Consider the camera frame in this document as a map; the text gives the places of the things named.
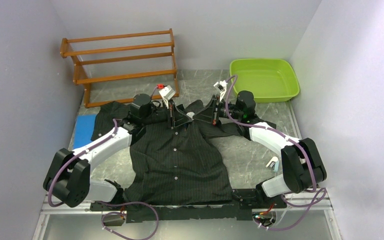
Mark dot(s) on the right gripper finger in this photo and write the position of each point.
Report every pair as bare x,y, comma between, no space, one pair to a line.
208,111
206,118

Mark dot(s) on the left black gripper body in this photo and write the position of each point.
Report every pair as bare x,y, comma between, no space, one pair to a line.
161,114

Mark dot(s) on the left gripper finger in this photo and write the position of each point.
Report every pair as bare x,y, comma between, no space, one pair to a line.
179,121
179,111

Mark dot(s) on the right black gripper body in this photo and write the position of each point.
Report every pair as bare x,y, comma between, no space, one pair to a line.
226,110

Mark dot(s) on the black pinstriped shirt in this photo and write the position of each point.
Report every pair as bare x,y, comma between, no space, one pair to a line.
180,166

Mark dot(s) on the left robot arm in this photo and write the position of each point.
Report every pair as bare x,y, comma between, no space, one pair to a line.
68,180

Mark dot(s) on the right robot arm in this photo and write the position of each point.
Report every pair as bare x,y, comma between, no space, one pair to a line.
302,165

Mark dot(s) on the green plastic basin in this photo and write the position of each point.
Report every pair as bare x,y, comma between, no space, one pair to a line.
271,80

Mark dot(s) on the blue flat mat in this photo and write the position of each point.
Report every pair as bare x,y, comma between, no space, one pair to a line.
83,130

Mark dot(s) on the orange wooden shoe rack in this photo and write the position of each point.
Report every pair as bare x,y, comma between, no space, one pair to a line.
122,57

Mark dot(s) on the black base beam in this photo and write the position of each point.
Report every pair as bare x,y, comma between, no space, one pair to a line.
246,202

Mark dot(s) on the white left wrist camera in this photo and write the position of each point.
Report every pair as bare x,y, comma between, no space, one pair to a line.
167,93

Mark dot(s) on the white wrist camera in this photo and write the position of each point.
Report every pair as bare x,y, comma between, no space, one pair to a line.
167,93
221,86

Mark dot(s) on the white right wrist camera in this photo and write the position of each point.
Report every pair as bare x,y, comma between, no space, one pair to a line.
221,86

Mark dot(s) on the aluminium frame rail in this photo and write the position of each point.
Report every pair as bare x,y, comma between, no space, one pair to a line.
292,202

